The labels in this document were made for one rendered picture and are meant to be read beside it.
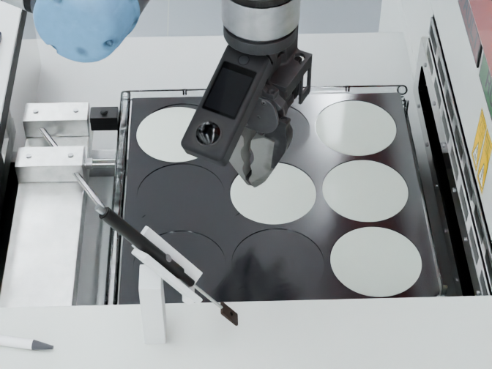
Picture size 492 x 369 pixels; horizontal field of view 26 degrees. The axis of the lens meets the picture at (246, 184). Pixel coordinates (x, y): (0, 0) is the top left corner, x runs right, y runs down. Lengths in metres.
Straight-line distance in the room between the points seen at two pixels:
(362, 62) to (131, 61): 0.33
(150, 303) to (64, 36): 0.26
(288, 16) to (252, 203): 0.31
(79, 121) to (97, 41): 0.47
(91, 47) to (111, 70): 0.66
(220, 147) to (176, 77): 0.53
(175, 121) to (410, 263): 0.35
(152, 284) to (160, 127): 0.40
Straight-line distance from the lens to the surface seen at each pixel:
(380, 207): 1.24
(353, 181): 1.26
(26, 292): 1.20
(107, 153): 1.37
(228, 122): 1.01
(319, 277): 1.16
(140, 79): 1.52
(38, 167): 1.29
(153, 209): 1.23
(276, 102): 1.05
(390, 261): 1.19
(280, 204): 1.23
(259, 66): 1.03
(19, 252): 1.24
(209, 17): 2.99
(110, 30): 0.87
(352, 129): 1.33
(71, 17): 0.87
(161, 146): 1.30
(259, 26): 0.99
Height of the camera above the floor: 1.80
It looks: 46 degrees down
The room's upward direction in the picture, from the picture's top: straight up
